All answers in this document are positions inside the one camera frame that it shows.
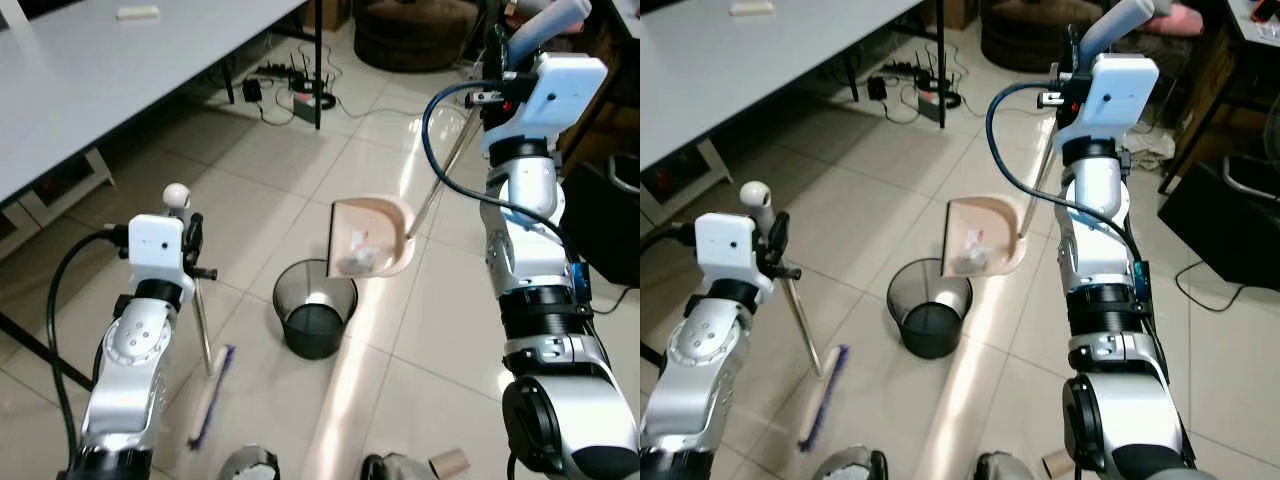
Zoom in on broom with purple bristles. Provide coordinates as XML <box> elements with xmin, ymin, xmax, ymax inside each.
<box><xmin>163</xmin><ymin>183</ymin><xmax>237</xmax><ymax>453</ymax></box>
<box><xmin>739</xmin><ymin>181</ymin><xmax>852</xmax><ymax>454</ymax></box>

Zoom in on beige dustpan with long handle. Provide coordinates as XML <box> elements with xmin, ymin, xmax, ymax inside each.
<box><xmin>328</xmin><ymin>0</ymin><xmax>593</xmax><ymax>280</ymax></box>
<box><xmin>943</xmin><ymin>0</ymin><xmax>1157</xmax><ymax>279</ymax></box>

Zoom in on brown round ottoman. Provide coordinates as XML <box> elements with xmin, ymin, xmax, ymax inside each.
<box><xmin>980</xmin><ymin>0</ymin><xmax>1083</xmax><ymax>73</ymax></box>
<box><xmin>354</xmin><ymin>0</ymin><xmax>481</xmax><ymax>74</ymax></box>

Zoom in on pink cushion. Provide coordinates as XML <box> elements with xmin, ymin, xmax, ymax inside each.
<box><xmin>1150</xmin><ymin>0</ymin><xmax>1207</xmax><ymax>37</ymax></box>

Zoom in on black mesh waste bin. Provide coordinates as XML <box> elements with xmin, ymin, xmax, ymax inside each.
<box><xmin>887</xmin><ymin>258</ymin><xmax>974</xmax><ymax>360</ymax></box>
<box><xmin>273</xmin><ymin>258</ymin><xmax>359</xmax><ymax>361</ymax></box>

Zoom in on black power strip with plugs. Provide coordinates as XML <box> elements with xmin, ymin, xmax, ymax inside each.
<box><xmin>865</xmin><ymin>55</ymin><xmax>966</xmax><ymax>126</ymax></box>
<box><xmin>240</xmin><ymin>55</ymin><xmax>338</xmax><ymax>113</ymax></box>

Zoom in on crumpled paper trash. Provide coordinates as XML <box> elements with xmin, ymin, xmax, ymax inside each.
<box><xmin>950</xmin><ymin>230</ymin><xmax>993</xmax><ymax>277</ymax></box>
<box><xmin>338</xmin><ymin>230</ymin><xmax>383</xmax><ymax>277</ymax></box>

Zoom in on black box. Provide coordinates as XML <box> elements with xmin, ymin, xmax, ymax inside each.
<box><xmin>560</xmin><ymin>153</ymin><xmax>641</xmax><ymax>288</ymax></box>
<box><xmin>1158</xmin><ymin>155</ymin><xmax>1280</xmax><ymax>293</ymax></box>

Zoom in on white table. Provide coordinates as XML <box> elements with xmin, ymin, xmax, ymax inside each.
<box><xmin>0</xmin><ymin>0</ymin><xmax>324</xmax><ymax>226</ymax></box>
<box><xmin>640</xmin><ymin>0</ymin><xmax>948</xmax><ymax>226</ymax></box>

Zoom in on grey robot left foot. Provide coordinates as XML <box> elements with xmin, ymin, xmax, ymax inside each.
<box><xmin>218</xmin><ymin>447</ymin><xmax>282</xmax><ymax>480</ymax></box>
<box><xmin>820</xmin><ymin>447</ymin><xmax>890</xmax><ymax>480</ymax></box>

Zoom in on grey robot foot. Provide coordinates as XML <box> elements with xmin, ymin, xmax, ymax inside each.
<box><xmin>360</xmin><ymin>454</ymin><xmax>433</xmax><ymax>480</ymax></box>
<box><xmin>218</xmin><ymin>447</ymin><xmax>282</xmax><ymax>480</ymax></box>
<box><xmin>975</xmin><ymin>451</ymin><xmax>1043</xmax><ymax>480</ymax></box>
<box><xmin>820</xmin><ymin>447</ymin><xmax>890</xmax><ymax>480</ymax></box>

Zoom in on grey robot right foot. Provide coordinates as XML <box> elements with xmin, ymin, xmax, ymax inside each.
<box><xmin>360</xmin><ymin>454</ymin><xmax>433</xmax><ymax>480</ymax></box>
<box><xmin>975</xmin><ymin>451</ymin><xmax>1043</xmax><ymax>480</ymax></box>

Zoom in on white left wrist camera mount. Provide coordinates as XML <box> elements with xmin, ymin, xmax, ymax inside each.
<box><xmin>128</xmin><ymin>213</ymin><xmax>187</xmax><ymax>292</ymax></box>
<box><xmin>695</xmin><ymin>212</ymin><xmax>754</xmax><ymax>292</ymax></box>

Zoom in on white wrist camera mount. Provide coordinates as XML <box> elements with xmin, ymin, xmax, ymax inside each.
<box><xmin>483</xmin><ymin>53</ymin><xmax>609</xmax><ymax>153</ymax></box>
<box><xmin>128</xmin><ymin>213</ymin><xmax>187</xmax><ymax>292</ymax></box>
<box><xmin>1060</xmin><ymin>55</ymin><xmax>1160</xmax><ymax>148</ymax></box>
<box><xmin>695</xmin><ymin>212</ymin><xmax>754</xmax><ymax>292</ymax></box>

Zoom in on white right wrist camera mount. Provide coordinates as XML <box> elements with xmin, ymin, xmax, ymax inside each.
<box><xmin>1060</xmin><ymin>55</ymin><xmax>1160</xmax><ymax>148</ymax></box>
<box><xmin>483</xmin><ymin>53</ymin><xmax>609</xmax><ymax>153</ymax></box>

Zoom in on dark right arm cable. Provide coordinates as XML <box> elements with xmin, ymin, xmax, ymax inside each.
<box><xmin>985</xmin><ymin>82</ymin><xmax>1143</xmax><ymax>263</ymax></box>
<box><xmin>422</xmin><ymin>82</ymin><xmax>583</xmax><ymax>263</ymax></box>

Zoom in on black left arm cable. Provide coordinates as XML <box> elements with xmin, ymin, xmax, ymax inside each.
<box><xmin>45</xmin><ymin>228</ymin><xmax>133</xmax><ymax>471</ymax></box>

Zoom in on black floor cable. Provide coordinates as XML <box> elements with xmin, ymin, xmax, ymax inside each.
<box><xmin>1174</xmin><ymin>260</ymin><xmax>1247</xmax><ymax>314</ymax></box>

